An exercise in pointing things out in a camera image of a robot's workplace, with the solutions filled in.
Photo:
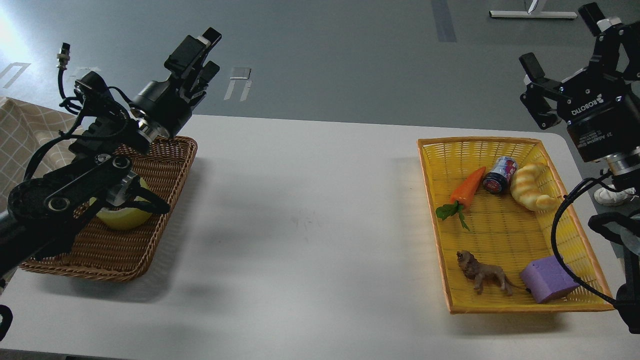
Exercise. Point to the brown wicker basket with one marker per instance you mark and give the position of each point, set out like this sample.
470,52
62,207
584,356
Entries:
103,254

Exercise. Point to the yellow plastic basket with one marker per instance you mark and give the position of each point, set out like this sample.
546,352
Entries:
500,230

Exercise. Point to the white sneaker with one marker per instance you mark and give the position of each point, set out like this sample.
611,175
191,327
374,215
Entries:
610,198

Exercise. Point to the orange toy carrot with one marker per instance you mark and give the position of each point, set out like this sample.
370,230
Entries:
461,198

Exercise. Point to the yellow tape roll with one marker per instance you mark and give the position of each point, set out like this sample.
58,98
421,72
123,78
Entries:
123,219

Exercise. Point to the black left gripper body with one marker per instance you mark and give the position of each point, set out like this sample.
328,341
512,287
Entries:
167,104

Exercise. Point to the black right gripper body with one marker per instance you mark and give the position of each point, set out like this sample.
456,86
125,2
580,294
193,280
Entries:
601,112

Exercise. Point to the toy croissant bread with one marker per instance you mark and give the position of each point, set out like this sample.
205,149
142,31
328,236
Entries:
525,191

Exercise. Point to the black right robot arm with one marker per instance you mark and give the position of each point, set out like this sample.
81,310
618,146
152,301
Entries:
617,228

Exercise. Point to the brown toy lion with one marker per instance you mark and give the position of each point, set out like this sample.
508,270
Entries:
480,273

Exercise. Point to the purple foam block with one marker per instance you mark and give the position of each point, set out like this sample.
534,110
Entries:
547,280

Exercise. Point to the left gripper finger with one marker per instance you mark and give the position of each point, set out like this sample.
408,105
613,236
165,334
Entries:
201,83
190,56

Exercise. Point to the white desk foot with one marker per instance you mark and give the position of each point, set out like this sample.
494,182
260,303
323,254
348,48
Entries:
535,10

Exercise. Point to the small soda can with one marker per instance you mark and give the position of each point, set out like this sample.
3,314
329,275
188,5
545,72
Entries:
499,178

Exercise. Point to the beige checkered cloth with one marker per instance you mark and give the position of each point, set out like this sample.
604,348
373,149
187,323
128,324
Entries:
24,128

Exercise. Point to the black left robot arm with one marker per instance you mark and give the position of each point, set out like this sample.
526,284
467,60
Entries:
70,178

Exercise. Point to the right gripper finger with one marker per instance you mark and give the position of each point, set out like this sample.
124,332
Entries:
538,91
610,35

